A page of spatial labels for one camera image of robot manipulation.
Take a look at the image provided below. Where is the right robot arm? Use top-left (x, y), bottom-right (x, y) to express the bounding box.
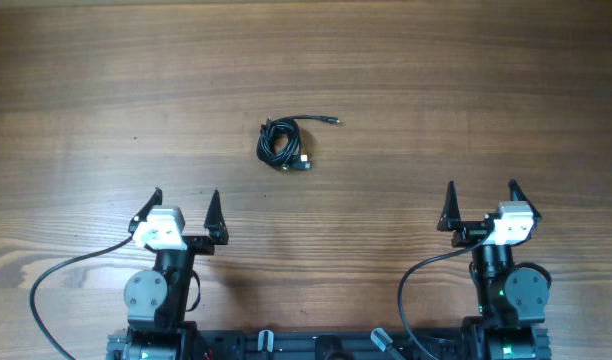
top-left (437, 180), bottom-right (552, 360)

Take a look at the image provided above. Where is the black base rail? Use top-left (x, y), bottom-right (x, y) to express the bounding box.
top-left (105, 327), bottom-right (553, 360)

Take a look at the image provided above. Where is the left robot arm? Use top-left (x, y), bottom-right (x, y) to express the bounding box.
top-left (106, 189), bottom-right (229, 360)

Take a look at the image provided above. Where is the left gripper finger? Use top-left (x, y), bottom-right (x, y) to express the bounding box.
top-left (204, 190), bottom-right (229, 245)
top-left (128, 187), bottom-right (163, 234)

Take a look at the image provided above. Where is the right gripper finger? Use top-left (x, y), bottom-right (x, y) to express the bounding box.
top-left (508, 179), bottom-right (542, 223)
top-left (437, 181), bottom-right (461, 232)

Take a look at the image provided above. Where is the left camera cable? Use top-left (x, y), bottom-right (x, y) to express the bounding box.
top-left (29, 235), bottom-right (136, 360)

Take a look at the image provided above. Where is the black USB cable blue plug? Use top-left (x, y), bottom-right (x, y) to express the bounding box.
top-left (256, 118), bottom-right (310, 170)

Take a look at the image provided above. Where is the black micro USB cable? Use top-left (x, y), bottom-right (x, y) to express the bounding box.
top-left (256, 115), bottom-right (341, 169)

